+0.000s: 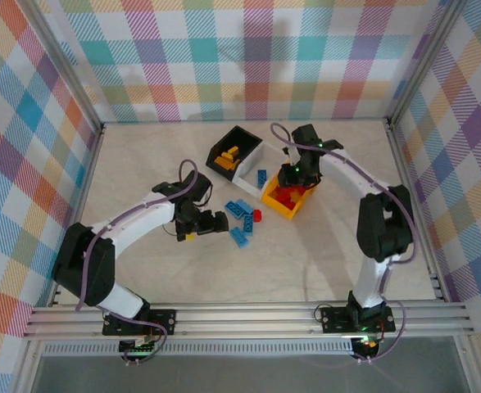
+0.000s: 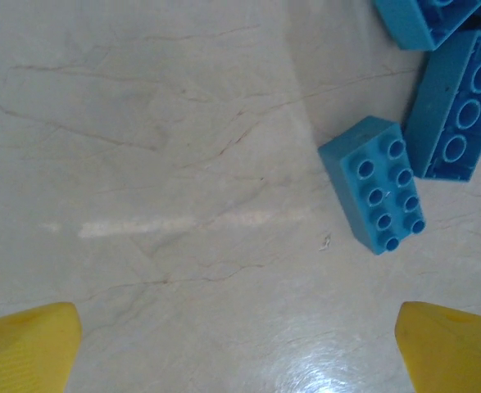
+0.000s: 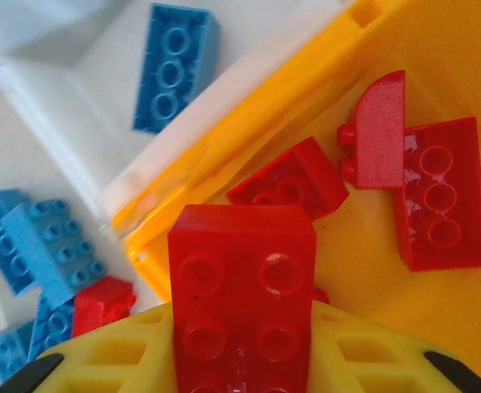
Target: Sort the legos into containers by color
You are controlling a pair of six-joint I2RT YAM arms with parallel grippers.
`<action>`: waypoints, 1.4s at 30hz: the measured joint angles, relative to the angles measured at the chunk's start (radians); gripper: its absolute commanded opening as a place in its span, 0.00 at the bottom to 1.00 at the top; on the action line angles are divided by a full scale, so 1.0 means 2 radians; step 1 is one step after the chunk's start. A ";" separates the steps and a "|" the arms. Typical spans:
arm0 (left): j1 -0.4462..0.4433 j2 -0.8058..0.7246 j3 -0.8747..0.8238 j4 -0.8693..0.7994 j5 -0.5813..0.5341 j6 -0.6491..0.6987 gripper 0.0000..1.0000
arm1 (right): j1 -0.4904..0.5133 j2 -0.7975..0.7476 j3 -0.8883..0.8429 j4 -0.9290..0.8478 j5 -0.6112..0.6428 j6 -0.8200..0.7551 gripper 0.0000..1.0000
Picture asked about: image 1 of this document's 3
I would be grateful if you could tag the aluminium side rail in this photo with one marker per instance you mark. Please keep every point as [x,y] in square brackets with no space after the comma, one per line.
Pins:
[85,184]
[400,155]

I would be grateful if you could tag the plaid backdrop cloth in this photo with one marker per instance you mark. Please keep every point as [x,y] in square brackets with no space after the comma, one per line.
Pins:
[469,163]
[10,163]
[244,61]

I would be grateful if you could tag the white plastic bin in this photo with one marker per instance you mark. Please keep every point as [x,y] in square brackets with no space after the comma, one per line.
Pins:
[246,180]

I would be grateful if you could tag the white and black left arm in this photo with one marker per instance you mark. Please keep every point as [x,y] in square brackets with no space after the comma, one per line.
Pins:
[142,217]

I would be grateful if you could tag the yellow lego brick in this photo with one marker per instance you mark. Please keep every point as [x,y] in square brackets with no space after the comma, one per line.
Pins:
[225,164]
[225,156]
[232,152]

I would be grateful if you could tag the aluminium frame post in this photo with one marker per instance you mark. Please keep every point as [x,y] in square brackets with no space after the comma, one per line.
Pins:
[424,61]
[66,67]

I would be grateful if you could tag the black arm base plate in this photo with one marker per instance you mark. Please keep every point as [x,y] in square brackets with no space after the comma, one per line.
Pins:
[334,321]
[162,321]

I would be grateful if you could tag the wide aluminium base rail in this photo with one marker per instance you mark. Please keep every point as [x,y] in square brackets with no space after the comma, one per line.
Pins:
[244,321]

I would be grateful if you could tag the yellow plastic bin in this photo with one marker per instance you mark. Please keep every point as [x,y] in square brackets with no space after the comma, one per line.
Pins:
[281,210]

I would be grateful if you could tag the black plastic bin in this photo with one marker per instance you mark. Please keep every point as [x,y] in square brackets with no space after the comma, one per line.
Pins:
[244,139]

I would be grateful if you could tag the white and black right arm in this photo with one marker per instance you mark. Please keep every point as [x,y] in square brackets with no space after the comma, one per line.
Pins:
[369,286]

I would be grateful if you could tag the small electronics board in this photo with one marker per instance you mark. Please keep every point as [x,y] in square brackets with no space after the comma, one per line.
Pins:
[137,347]
[367,344]

